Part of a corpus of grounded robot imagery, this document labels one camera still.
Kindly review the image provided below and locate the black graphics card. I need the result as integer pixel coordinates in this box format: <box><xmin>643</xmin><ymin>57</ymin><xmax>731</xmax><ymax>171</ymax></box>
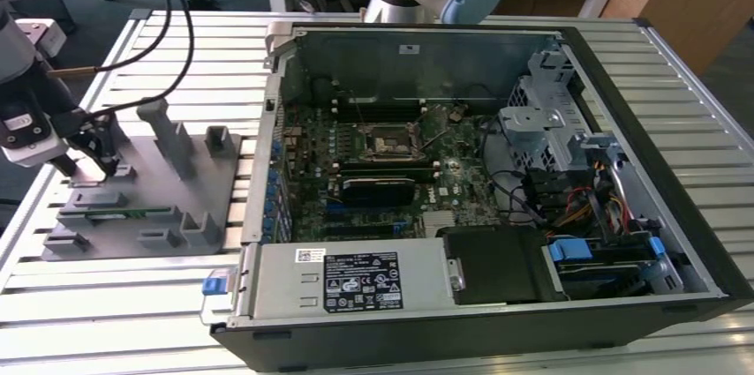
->
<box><xmin>338</xmin><ymin>176</ymin><xmax>418</xmax><ymax>208</ymax></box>

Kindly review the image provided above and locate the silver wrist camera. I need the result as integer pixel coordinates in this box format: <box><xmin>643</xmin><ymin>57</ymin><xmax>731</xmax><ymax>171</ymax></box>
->
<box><xmin>0</xmin><ymin>110</ymin><xmax>67</xmax><ymax>169</ymax></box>

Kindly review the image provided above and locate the silver drive cage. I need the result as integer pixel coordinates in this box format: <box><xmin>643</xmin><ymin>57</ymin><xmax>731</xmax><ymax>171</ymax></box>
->
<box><xmin>498</xmin><ymin>50</ymin><xmax>627</xmax><ymax>173</ymax></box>

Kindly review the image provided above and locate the black hard disk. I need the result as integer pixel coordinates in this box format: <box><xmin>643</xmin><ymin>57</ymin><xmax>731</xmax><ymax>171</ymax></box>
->
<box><xmin>557</xmin><ymin>265</ymin><xmax>654</xmax><ymax>300</ymax></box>

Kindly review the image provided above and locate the black PC case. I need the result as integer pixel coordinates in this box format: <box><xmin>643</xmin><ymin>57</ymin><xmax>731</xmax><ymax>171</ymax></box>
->
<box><xmin>208</xmin><ymin>17</ymin><xmax>754</xmax><ymax>374</ymax></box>

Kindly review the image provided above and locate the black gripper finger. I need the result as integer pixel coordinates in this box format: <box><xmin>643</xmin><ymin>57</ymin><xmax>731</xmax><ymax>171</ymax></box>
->
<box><xmin>75</xmin><ymin>112</ymin><xmax>128</xmax><ymax>182</ymax></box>
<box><xmin>52</xmin><ymin>149</ymin><xmax>80</xmax><ymax>178</ymax></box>

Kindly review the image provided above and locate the green motherboard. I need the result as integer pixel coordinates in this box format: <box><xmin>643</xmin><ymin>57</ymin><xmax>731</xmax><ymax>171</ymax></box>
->
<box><xmin>279</xmin><ymin>101</ymin><xmax>502</xmax><ymax>244</ymax></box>

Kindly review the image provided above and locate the green RAM stick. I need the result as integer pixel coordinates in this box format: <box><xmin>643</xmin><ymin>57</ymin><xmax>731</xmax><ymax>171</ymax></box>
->
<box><xmin>86</xmin><ymin>207</ymin><xmax>176</xmax><ymax>220</ymax></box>

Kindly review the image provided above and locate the black RAM slot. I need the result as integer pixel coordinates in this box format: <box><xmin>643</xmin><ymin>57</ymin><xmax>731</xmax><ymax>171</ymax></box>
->
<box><xmin>331</xmin><ymin>108</ymin><xmax>428</xmax><ymax>116</ymax></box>
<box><xmin>338</xmin><ymin>166</ymin><xmax>440</xmax><ymax>173</ymax></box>
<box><xmin>331</xmin><ymin>99</ymin><xmax>428</xmax><ymax>106</ymax></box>
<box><xmin>338</xmin><ymin>161</ymin><xmax>440</xmax><ymax>169</ymax></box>
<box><xmin>338</xmin><ymin>170</ymin><xmax>440</xmax><ymax>178</ymax></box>
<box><xmin>331</xmin><ymin>113</ymin><xmax>428</xmax><ymax>122</ymax></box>
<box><xmin>338</xmin><ymin>175</ymin><xmax>440</xmax><ymax>183</ymax></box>
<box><xmin>331</xmin><ymin>103</ymin><xmax>428</xmax><ymax>111</ymax></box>

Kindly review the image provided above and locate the black expansion slot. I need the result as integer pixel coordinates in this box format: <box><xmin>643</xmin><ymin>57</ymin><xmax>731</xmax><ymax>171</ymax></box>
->
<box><xmin>326</xmin><ymin>224</ymin><xmax>406</xmax><ymax>237</ymax></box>

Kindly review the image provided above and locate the blue disk carrier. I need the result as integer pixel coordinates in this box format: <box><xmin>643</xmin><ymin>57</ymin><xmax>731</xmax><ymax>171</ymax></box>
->
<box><xmin>546</xmin><ymin>236</ymin><xmax>594</xmax><ymax>268</ymax></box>

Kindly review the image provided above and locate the CPU socket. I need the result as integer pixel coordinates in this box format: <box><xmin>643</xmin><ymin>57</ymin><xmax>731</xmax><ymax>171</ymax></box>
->
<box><xmin>359</xmin><ymin>122</ymin><xmax>428</xmax><ymax>161</ymax></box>

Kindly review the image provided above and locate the black data wire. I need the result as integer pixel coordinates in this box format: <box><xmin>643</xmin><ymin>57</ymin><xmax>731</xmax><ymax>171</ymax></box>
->
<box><xmin>479</xmin><ymin>116</ymin><xmax>547</xmax><ymax>229</ymax></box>

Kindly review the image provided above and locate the small white camera box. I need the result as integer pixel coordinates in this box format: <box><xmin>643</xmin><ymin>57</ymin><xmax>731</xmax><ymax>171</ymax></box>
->
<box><xmin>15</xmin><ymin>19</ymin><xmax>68</xmax><ymax>59</ymax></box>

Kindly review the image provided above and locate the coloured power wire bundle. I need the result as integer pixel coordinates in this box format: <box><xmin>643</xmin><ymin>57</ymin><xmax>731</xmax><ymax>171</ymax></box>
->
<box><xmin>545</xmin><ymin>187</ymin><xmax>629</xmax><ymax>235</ymax></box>

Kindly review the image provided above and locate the blue drive latch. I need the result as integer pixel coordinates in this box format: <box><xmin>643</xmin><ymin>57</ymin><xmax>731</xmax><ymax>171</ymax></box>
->
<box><xmin>646</xmin><ymin>236</ymin><xmax>669</xmax><ymax>271</ymax></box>

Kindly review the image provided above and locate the blue case latch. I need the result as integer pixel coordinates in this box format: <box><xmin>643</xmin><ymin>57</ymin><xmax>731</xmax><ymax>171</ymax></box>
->
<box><xmin>202</xmin><ymin>275</ymin><xmax>230</xmax><ymax>297</ymax></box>

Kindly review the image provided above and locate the silver power supply unit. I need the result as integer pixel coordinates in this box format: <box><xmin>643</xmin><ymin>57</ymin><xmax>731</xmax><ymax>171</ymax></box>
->
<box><xmin>226</xmin><ymin>236</ymin><xmax>470</xmax><ymax>330</ymax></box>

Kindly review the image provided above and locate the metal socket cover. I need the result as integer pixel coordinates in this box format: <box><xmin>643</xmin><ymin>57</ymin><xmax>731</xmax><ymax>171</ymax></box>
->
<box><xmin>410</xmin><ymin>104</ymin><xmax>454</xmax><ymax>149</ymax></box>

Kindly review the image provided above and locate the silver chipset heat sink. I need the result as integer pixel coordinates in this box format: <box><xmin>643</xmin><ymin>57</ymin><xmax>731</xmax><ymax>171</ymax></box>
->
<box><xmin>420</xmin><ymin>211</ymin><xmax>459</xmax><ymax>237</ymax></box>

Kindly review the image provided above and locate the grey parts rack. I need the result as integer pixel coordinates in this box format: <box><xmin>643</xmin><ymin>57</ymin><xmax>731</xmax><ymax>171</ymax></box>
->
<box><xmin>40</xmin><ymin>96</ymin><xmax>247</xmax><ymax>264</ymax></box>

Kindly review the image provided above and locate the wooden cabinet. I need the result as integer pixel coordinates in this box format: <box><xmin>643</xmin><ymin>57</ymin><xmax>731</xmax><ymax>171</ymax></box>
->
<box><xmin>599</xmin><ymin>0</ymin><xmax>754</xmax><ymax>77</ymax></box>

